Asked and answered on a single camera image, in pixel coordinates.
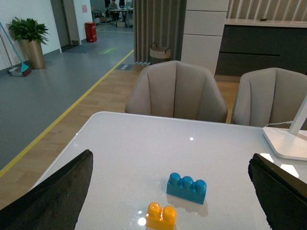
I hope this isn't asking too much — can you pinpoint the blue broom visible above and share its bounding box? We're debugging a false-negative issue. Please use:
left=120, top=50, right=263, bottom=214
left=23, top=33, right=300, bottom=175
left=0, top=23, right=32, bottom=77

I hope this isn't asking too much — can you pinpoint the red bin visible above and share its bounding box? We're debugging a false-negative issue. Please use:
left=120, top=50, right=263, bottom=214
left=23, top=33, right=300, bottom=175
left=85, top=22, right=97, bottom=42

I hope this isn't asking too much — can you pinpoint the beige left chair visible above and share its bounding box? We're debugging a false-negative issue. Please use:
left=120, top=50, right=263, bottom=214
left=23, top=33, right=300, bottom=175
left=125, top=61, right=228, bottom=123

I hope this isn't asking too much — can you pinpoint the woven basket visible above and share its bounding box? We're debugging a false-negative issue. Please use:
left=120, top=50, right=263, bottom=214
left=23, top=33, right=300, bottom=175
left=149, top=42, right=172, bottom=65

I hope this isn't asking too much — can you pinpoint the white desk lamp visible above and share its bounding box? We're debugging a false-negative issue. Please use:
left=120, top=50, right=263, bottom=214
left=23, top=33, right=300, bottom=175
left=263, top=99, right=307, bottom=161

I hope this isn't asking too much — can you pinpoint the beige right chair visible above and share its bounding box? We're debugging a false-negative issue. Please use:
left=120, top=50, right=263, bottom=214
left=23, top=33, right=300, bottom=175
left=231, top=68, right=307, bottom=128

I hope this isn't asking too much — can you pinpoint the yellow two-stud block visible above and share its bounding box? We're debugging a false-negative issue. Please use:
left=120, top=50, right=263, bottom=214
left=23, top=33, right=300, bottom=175
left=145, top=202, right=177, bottom=230

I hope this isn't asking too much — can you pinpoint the grey dustpan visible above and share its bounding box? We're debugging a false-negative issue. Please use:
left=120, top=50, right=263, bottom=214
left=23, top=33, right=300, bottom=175
left=9, top=67, right=24, bottom=76

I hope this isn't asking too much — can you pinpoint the seated person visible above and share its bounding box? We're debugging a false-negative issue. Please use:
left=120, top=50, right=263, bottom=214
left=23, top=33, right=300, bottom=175
left=108, top=0, right=119, bottom=21

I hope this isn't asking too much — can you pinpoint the beige chair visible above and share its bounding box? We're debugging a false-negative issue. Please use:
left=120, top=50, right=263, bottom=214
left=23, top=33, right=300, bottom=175
left=231, top=68, right=307, bottom=128
left=125, top=61, right=228, bottom=123

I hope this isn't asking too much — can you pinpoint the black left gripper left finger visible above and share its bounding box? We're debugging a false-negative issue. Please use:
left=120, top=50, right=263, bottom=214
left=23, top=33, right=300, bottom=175
left=0, top=149, right=93, bottom=230

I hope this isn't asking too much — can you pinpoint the dark cabinet counter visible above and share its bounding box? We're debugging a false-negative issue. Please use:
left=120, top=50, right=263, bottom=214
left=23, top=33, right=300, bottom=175
left=215, top=24, right=307, bottom=76

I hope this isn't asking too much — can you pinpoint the blue three-stud block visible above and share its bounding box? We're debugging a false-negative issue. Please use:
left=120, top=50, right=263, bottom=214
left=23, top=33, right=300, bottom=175
left=166, top=172, right=207, bottom=205

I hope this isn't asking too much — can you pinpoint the green potted plant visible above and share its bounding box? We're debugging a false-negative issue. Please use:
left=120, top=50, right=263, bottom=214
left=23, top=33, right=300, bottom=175
left=8, top=17, right=49, bottom=45

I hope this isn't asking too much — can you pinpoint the gold plant pot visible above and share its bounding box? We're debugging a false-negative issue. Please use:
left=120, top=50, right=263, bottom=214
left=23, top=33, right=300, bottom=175
left=21, top=39, right=45, bottom=69

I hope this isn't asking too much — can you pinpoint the background desk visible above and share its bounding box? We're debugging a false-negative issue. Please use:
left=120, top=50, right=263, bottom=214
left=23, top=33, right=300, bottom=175
left=111, top=8, right=134, bottom=27

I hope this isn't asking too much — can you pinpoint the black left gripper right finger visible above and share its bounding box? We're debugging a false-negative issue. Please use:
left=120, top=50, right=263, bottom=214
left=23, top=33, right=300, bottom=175
left=248, top=153, right=307, bottom=230

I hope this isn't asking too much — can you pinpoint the white lamp cable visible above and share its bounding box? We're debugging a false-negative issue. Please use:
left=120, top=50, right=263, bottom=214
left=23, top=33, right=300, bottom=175
left=264, top=121, right=293, bottom=128

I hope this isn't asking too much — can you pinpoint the grey curtain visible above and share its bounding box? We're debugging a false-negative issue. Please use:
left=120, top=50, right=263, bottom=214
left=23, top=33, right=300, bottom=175
left=133, top=0, right=187, bottom=63

